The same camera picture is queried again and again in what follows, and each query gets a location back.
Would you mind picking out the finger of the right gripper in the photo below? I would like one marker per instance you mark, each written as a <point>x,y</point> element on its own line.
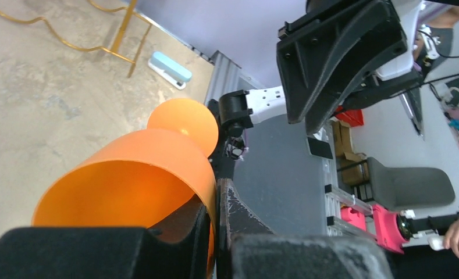
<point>332,47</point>
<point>376,90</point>

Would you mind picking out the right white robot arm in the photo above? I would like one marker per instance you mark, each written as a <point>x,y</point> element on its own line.
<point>242,109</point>

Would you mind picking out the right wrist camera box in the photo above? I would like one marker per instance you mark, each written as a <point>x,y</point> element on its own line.
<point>402,63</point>

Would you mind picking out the gold wire glass rack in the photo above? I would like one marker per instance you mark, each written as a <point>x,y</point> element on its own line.
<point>113,28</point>

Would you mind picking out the orange wine glass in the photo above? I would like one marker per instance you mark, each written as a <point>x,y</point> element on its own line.
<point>141,177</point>

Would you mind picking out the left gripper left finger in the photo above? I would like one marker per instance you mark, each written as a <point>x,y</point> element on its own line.
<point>176,247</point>

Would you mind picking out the grey office chair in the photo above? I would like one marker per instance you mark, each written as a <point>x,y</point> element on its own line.
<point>398,188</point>

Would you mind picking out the pink device on bench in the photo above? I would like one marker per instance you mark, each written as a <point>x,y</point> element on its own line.
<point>382,224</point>

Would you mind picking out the cardboard box under table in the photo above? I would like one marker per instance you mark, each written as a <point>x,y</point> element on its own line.
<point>354,168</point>

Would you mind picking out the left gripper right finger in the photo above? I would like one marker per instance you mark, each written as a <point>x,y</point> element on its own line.
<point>248,248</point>

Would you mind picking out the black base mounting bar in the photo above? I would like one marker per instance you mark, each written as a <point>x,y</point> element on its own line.
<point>228,151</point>

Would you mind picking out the black smartphone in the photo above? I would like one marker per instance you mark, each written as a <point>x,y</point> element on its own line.
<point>320,148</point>

